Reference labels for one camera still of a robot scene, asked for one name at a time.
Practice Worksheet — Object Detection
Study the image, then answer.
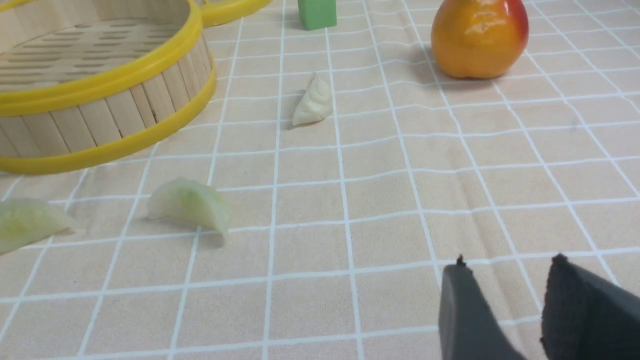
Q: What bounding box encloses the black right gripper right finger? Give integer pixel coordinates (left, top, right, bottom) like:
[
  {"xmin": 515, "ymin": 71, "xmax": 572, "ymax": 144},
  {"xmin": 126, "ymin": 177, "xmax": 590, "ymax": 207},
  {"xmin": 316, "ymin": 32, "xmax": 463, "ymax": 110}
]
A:
[{"xmin": 541, "ymin": 253, "xmax": 640, "ymax": 360}]

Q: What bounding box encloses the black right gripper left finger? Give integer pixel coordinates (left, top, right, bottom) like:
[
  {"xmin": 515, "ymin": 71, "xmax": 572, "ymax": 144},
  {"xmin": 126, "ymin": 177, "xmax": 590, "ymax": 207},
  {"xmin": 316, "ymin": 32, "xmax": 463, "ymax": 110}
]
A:
[{"xmin": 438, "ymin": 255, "xmax": 525, "ymax": 360}]

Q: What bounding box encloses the white dumpling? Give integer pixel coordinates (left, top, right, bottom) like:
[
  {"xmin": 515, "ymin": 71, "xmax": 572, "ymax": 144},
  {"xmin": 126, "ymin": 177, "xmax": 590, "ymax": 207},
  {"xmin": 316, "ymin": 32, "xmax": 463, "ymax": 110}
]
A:
[{"xmin": 291, "ymin": 72, "xmax": 334, "ymax": 126}]

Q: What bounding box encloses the pale green dumpling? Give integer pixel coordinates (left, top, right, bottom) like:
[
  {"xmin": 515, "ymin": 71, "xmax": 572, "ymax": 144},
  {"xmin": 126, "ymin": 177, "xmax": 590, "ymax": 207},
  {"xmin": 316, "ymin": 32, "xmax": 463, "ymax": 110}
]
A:
[
  {"xmin": 147, "ymin": 177, "xmax": 232, "ymax": 237},
  {"xmin": 0, "ymin": 197, "xmax": 79, "ymax": 255}
]

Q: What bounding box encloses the bamboo steamer lid yellow rim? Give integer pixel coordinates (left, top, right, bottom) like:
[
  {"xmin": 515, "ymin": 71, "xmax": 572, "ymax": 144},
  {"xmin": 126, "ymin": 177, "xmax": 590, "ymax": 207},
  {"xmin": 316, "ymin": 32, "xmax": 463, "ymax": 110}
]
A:
[{"xmin": 199, "ymin": 0, "xmax": 272, "ymax": 28}]

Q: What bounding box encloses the bamboo steamer tray yellow rim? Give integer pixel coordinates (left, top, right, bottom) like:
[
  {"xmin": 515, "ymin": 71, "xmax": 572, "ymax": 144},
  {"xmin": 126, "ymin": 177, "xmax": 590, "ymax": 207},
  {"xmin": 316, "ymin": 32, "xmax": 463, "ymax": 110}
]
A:
[{"xmin": 0, "ymin": 0, "xmax": 217, "ymax": 174}]

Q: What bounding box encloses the beige checkered tablecloth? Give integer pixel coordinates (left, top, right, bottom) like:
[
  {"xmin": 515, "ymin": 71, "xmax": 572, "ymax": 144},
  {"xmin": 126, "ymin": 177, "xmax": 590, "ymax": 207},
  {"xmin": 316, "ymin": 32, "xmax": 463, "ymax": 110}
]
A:
[{"xmin": 1, "ymin": 0, "xmax": 639, "ymax": 360}]

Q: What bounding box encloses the orange yellow pear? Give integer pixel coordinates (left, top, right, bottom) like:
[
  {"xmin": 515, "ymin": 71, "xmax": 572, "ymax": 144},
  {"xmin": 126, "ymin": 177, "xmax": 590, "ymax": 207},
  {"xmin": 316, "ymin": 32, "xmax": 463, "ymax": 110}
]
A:
[{"xmin": 430, "ymin": 0, "xmax": 530, "ymax": 79}]

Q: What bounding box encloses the green cube block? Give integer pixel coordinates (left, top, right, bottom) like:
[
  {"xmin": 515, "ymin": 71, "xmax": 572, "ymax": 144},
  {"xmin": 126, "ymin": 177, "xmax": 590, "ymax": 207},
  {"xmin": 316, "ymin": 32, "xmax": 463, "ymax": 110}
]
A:
[{"xmin": 297, "ymin": 0, "xmax": 338, "ymax": 31}]

